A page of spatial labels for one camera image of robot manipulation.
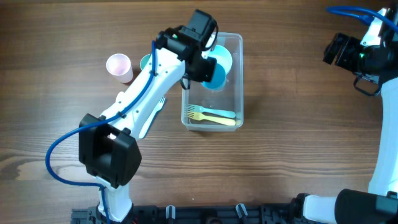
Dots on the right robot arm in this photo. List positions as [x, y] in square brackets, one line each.
[374, 59]

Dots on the clear plastic container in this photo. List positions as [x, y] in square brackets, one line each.
[229, 98]

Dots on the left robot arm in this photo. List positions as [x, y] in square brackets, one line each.
[107, 144]

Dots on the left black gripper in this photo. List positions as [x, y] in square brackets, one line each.
[203, 70]

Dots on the mint green plastic fork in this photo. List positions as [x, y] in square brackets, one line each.
[201, 109]

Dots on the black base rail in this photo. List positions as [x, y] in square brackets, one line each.
[241, 213]

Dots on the pink plastic cup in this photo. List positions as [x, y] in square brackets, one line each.
[119, 66]

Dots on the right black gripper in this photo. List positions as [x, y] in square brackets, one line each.
[337, 52]

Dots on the light blue plastic fork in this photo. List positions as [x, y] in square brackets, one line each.
[151, 118]

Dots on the blue plastic bowl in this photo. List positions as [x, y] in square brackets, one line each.
[223, 57]

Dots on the green plastic cup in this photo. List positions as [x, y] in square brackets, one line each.
[144, 61]

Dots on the blue plastic cup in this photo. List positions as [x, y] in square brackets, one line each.
[218, 80]

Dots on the yellow plastic fork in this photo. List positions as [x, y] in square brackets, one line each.
[199, 117]

